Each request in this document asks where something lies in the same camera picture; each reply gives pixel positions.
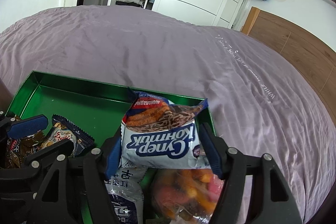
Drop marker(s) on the blue white wafer packet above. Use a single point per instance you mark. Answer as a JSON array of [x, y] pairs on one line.
[[157, 140]]

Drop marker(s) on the green box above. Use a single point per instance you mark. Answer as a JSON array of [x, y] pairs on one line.
[[78, 106]]

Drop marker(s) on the small dark blue snack packet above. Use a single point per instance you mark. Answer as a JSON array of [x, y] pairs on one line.
[[65, 134]]

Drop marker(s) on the white blue snack packet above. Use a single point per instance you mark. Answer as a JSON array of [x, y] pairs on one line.
[[126, 195]]

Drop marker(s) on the clear bag of colourful candy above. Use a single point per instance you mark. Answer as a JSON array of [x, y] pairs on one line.
[[183, 192]]

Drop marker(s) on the beige black folded clothes pile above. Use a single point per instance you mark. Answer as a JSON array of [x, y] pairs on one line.
[[128, 1]]

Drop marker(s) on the brown snack packet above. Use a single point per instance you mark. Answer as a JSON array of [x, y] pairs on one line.
[[18, 153]]

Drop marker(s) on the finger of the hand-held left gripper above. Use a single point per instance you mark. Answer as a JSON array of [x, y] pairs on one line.
[[50, 153], [29, 125]]

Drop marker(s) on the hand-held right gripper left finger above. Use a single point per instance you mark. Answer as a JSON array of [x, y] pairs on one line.
[[113, 158]]

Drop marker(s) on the wooden headboard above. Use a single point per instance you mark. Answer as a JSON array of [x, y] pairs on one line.
[[296, 45]]

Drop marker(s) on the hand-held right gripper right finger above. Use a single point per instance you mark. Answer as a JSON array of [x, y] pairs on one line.
[[210, 153]]

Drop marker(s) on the purple bed sheet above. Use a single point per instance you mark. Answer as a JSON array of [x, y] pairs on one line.
[[157, 50]]

